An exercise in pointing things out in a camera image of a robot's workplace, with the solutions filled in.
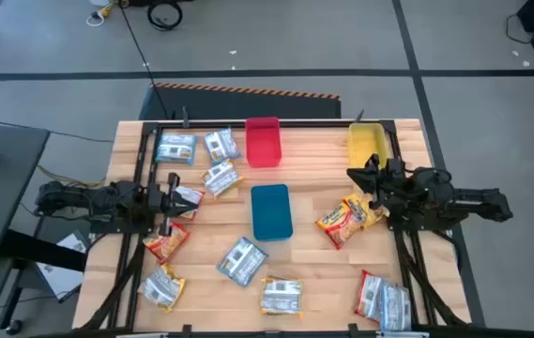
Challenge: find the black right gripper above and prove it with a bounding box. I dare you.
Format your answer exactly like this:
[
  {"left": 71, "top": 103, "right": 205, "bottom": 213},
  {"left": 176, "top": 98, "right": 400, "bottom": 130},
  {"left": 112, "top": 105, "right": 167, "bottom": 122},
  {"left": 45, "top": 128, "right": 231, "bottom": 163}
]
[{"left": 346, "top": 153, "right": 411, "bottom": 212}]

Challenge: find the black aluminium table frame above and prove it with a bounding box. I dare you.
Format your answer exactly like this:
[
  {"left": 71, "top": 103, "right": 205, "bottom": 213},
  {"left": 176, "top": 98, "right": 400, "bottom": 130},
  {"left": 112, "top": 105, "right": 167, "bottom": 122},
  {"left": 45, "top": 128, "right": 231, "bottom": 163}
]
[{"left": 78, "top": 119, "right": 472, "bottom": 338}]

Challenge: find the black hazard-striped floor mat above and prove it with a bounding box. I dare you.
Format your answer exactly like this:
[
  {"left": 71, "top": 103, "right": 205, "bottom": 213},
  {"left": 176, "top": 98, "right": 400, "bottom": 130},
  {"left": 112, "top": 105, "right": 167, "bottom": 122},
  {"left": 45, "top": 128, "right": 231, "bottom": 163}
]
[{"left": 138, "top": 82, "right": 343, "bottom": 121}]

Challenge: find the yellow cable bundle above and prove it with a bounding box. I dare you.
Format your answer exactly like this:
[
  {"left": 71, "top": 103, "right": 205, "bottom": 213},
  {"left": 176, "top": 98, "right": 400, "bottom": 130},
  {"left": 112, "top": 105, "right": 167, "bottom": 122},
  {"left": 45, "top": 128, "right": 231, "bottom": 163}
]
[{"left": 36, "top": 163, "right": 108, "bottom": 189}]

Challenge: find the long black floor cable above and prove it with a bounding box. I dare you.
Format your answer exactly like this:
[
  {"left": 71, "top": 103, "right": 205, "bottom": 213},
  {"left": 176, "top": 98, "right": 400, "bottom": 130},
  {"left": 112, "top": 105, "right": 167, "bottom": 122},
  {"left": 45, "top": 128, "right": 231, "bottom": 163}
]
[{"left": 118, "top": 2, "right": 172, "bottom": 121}]

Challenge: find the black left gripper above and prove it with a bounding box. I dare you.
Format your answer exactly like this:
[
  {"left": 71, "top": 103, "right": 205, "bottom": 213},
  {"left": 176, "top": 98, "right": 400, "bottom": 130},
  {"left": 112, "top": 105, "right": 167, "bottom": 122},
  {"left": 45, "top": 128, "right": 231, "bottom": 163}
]
[{"left": 146, "top": 172, "right": 199, "bottom": 237}]

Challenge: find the white strip on frame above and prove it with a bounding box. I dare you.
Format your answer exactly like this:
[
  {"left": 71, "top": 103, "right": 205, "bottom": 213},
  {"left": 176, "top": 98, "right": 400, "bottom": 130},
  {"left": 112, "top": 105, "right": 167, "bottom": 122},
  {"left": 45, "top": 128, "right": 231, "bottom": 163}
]
[
  {"left": 377, "top": 331, "right": 430, "bottom": 338},
  {"left": 115, "top": 331, "right": 169, "bottom": 338}
]

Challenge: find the yellow plastic bin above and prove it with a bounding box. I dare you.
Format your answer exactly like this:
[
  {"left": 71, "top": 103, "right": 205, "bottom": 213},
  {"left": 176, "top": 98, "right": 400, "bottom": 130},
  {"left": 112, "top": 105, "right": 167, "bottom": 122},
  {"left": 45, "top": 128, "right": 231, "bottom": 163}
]
[{"left": 346, "top": 122, "right": 392, "bottom": 169}]

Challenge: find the white and yellow cable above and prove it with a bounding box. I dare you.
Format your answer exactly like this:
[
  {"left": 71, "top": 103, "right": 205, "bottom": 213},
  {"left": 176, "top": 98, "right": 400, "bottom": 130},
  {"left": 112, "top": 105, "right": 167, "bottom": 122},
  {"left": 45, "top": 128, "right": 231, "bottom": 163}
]
[{"left": 85, "top": 0, "right": 130, "bottom": 27}]

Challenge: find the red plastic bin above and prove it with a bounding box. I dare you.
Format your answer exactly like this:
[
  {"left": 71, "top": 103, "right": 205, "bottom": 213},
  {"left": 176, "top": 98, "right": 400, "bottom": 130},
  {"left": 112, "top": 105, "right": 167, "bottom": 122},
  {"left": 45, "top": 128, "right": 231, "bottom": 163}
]
[{"left": 245, "top": 116, "right": 282, "bottom": 169}]

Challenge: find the white paper box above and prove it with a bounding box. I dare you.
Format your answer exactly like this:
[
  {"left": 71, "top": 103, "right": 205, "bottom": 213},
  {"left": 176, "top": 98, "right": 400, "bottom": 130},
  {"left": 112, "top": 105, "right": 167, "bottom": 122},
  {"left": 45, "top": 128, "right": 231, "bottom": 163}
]
[{"left": 36, "top": 232, "right": 90, "bottom": 301}]

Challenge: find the blue plastic bin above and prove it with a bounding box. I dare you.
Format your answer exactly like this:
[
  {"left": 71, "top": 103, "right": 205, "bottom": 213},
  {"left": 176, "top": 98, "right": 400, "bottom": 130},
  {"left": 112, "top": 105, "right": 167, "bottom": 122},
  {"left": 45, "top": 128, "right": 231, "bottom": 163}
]
[{"left": 250, "top": 183, "right": 295, "bottom": 242}]

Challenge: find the thin black equipment cable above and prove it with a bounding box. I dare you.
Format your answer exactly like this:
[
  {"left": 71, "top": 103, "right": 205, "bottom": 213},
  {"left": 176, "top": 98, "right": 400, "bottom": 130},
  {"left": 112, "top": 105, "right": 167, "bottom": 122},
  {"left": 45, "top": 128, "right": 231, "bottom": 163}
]
[{"left": 504, "top": 12, "right": 534, "bottom": 46}]

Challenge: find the blue-edged ramen noodle packet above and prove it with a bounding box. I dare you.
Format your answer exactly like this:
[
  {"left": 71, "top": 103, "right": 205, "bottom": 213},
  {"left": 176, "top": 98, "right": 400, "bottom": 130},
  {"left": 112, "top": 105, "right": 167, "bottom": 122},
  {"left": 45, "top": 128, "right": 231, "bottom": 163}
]
[
  {"left": 203, "top": 128, "right": 243, "bottom": 165},
  {"left": 216, "top": 236, "right": 268, "bottom": 288},
  {"left": 378, "top": 281, "right": 413, "bottom": 332},
  {"left": 155, "top": 132, "right": 199, "bottom": 166}
]

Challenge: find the thin dark floor cable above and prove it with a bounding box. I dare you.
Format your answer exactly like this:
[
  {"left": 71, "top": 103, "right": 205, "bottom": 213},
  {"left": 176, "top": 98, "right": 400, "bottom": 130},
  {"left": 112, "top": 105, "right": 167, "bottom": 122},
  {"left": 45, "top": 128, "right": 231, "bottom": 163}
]
[{"left": 0, "top": 114, "right": 115, "bottom": 144}]

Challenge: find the coiled black floor cable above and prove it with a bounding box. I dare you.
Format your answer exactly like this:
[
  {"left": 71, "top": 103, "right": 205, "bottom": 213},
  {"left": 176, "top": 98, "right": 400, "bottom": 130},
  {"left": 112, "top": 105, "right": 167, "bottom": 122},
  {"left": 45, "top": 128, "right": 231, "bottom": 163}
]
[{"left": 146, "top": 0, "right": 184, "bottom": 32}]

